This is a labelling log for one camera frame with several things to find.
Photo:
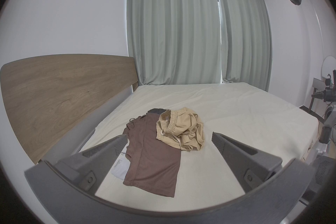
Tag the brown shorts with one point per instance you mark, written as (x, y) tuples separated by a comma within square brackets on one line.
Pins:
[(149, 160)]

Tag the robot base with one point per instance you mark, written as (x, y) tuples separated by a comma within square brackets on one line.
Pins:
[(321, 175)]

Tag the round white disc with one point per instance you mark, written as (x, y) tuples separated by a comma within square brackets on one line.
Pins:
[(330, 68)]

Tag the beige shorts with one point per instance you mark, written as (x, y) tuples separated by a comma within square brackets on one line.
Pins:
[(183, 125)]

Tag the bed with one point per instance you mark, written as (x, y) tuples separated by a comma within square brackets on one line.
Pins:
[(236, 112)]

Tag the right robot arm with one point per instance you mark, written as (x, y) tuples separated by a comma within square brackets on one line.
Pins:
[(327, 128)]

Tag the pale green curtain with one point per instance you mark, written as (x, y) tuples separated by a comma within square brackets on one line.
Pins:
[(170, 20), (244, 34)]

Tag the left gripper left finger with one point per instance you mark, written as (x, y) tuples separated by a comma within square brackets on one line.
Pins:
[(91, 165)]

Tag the white garment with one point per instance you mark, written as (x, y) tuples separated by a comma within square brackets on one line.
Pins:
[(119, 170)]

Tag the black garment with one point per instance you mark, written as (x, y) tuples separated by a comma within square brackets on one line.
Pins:
[(156, 111)]

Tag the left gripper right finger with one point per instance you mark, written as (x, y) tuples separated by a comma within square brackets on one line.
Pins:
[(244, 162)]

